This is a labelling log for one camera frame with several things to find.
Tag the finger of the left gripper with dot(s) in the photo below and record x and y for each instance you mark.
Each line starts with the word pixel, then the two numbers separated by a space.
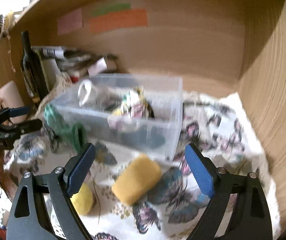
pixel 12 111
pixel 15 131

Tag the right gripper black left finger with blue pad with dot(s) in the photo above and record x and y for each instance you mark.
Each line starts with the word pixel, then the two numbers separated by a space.
pixel 29 218

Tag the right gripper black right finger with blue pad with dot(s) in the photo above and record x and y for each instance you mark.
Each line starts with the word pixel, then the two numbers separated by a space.
pixel 250 218

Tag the green knitted pouch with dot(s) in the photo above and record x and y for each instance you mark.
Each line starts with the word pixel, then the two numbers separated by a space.
pixel 73 134

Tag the yellow felt ball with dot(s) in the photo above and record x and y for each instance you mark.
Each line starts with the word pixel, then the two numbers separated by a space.
pixel 83 200

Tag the patterned fabric bundle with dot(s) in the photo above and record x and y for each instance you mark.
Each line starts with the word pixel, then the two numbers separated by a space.
pixel 132 106

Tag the yellow sponge block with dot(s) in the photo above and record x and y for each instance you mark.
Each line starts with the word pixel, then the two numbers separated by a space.
pixel 141 175

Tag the black chain-trim cloth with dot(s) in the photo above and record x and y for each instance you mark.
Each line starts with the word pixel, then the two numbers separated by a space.
pixel 146 137

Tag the pink mug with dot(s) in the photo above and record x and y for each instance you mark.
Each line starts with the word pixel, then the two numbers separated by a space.
pixel 10 96

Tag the dark wine bottle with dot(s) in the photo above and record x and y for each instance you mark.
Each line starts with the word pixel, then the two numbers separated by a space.
pixel 32 71

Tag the stack of books and papers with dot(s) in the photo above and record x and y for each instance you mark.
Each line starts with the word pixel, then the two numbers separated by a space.
pixel 72 61

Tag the small pink box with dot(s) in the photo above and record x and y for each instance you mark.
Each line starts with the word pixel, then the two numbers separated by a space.
pixel 103 65

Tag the butterfly print cloth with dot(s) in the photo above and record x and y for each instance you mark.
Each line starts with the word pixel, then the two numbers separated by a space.
pixel 190 173

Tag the pink sticky note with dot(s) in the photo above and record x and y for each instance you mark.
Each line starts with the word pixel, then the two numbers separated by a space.
pixel 70 22

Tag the clear plastic storage box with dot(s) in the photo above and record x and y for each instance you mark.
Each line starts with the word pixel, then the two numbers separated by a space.
pixel 164 93

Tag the orange sticky note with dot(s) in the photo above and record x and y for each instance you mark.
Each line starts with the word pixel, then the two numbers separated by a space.
pixel 118 20

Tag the green sticky note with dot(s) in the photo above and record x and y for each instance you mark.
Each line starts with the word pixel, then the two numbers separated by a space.
pixel 110 8

